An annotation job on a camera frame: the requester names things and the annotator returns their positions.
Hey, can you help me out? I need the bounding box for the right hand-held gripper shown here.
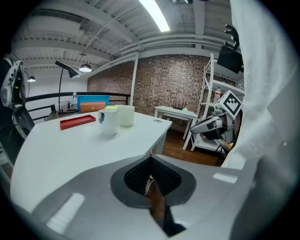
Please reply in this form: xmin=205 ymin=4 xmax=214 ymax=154
xmin=190 ymin=90 xmax=243 ymax=146

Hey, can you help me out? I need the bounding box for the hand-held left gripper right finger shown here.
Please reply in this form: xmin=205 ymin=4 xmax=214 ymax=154
xmin=152 ymin=154 xmax=255 ymax=240

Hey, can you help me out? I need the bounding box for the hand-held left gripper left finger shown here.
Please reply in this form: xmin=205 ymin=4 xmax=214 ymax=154
xmin=31 ymin=156 xmax=168 ymax=240

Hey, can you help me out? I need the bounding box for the white mug with dark rim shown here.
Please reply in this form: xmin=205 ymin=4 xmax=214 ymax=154
xmin=97 ymin=109 xmax=120 ymax=137

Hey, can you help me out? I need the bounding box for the white mug with handle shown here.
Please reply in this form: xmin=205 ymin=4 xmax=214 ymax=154
xmin=116 ymin=105 xmax=135 ymax=128

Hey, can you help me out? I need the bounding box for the black chair with yellow seat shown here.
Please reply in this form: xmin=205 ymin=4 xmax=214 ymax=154
xmin=215 ymin=140 xmax=235 ymax=166

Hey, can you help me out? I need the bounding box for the white shelf unit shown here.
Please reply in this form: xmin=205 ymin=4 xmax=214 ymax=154
xmin=182 ymin=53 xmax=246 ymax=155

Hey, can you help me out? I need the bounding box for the white side table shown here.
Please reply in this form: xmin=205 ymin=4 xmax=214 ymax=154
xmin=154 ymin=105 xmax=199 ymax=140

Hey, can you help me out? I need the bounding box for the black router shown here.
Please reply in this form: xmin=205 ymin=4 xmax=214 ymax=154
xmin=172 ymin=99 xmax=187 ymax=109

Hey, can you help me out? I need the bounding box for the person's white T-shirt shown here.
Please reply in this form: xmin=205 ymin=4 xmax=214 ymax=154
xmin=221 ymin=0 xmax=297 ymax=240

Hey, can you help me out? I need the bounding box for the black screen device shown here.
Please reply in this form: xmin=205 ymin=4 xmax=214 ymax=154
xmin=217 ymin=44 xmax=244 ymax=75

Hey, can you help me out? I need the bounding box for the red tray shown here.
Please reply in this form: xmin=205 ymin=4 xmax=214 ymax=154
xmin=60 ymin=114 xmax=97 ymax=131

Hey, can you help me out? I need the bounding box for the orange box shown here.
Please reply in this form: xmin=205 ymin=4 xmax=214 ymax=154
xmin=80 ymin=101 xmax=106 ymax=114

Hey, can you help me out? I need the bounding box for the blue plastic bin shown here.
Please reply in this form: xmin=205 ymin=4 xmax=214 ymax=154
xmin=76 ymin=95 xmax=110 ymax=111

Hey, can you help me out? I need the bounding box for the long ceiling light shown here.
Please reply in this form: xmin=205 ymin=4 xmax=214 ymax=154
xmin=138 ymin=0 xmax=171 ymax=33

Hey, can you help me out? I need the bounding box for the black desk lamp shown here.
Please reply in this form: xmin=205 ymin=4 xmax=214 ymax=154
xmin=55 ymin=60 xmax=84 ymax=115

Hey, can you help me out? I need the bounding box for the black clamp mount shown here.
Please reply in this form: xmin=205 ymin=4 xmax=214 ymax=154
xmin=224 ymin=24 xmax=241 ymax=50

